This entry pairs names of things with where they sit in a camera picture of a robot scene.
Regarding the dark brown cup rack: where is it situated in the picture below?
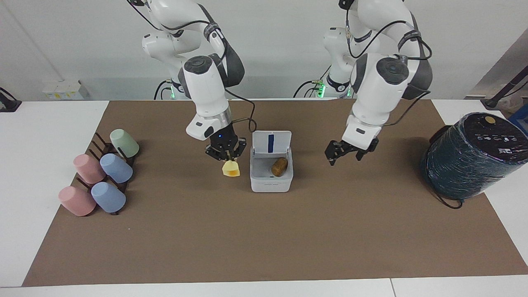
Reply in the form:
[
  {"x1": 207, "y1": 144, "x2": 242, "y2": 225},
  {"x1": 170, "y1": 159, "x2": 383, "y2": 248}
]
[{"x1": 76, "y1": 132, "x2": 137, "y2": 216}]

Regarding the white wall box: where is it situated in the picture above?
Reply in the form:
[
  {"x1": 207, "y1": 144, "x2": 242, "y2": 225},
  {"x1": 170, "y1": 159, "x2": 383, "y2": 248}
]
[{"x1": 42, "y1": 80, "x2": 90, "y2": 101}]

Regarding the black stand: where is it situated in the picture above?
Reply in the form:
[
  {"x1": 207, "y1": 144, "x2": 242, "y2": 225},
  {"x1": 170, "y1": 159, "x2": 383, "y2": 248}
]
[
  {"x1": 0, "y1": 87, "x2": 22, "y2": 113},
  {"x1": 480, "y1": 68, "x2": 528, "y2": 109}
]

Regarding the black cable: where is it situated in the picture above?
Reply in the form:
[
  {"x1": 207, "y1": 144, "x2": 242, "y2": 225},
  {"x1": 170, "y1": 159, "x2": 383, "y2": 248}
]
[
  {"x1": 293, "y1": 65, "x2": 331, "y2": 99},
  {"x1": 226, "y1": 89, "x2": 257, "y2": 133},
  {"x1": 153, "y1": 79, "x2": 174, "y2": 101},
  {"x1": 383, "y1": 87, "x2": 433, "y2": 127},
  {"x1": 429, "y1": 181, "x2": 465, "y2": 210}
]

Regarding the dark green cylinder with black top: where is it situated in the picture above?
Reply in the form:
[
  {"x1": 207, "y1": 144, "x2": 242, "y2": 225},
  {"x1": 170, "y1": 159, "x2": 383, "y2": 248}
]
[{"x1": 420, "y1": 112, "x2": 528, "y2": 201}]

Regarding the white bin with lid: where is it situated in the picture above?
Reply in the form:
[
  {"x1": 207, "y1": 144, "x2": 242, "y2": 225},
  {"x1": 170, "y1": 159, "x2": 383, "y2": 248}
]
[{"x1": 249, "y1": 130, "x2": 294, "y2": 193}]

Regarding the brown trash piece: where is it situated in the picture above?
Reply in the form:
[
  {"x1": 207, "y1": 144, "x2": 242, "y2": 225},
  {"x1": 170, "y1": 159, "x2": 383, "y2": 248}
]
[{"x1": 271, "y1": 157, "x2": 289, "y2": 177}]

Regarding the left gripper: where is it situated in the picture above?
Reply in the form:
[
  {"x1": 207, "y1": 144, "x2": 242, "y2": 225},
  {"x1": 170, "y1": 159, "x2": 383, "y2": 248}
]
[{"x1": 324, "y1": 137, "x2": 380, "y2": 167}]

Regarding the green cup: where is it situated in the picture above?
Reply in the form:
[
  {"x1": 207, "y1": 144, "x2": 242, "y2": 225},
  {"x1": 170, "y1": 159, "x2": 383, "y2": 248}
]
[{"x1": 109, "y1": 129, "x2": 140, "y2": 158}]

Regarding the yellow trash piece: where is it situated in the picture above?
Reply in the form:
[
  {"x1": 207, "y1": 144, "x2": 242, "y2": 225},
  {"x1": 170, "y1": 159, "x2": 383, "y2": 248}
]
[{"x1": 222, "y1": 160, "x2": 241, "y2": 178}]

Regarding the pink cup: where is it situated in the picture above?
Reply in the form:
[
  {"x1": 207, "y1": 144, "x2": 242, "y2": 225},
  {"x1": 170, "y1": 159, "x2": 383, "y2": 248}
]
[
  {"x1": 58, "y1": 186, "x2": 97, "y2": 217},
  {"x1": 73, "y1": 154, "x2": 106, "y2": 185}
]

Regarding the blue object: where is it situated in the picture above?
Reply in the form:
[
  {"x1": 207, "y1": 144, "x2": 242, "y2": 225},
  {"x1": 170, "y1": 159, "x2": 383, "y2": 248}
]
[{"x1": 508, "y1": 103, "x2": 528, "y2": 133}]

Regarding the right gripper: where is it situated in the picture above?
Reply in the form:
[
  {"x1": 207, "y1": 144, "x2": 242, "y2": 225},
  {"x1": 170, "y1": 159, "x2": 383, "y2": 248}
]
[{"x1": 205, "y1": 126, "x2": 248, "y2": 163}]

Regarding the blue cup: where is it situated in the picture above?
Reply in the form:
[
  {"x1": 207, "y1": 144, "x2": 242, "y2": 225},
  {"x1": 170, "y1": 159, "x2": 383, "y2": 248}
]
[
  {"x1": 99, "y1": 153, "x2": 134, "y2": 184},
  {"x1": 90, "y1": 181, "x2": 127, "y2": 214}
]

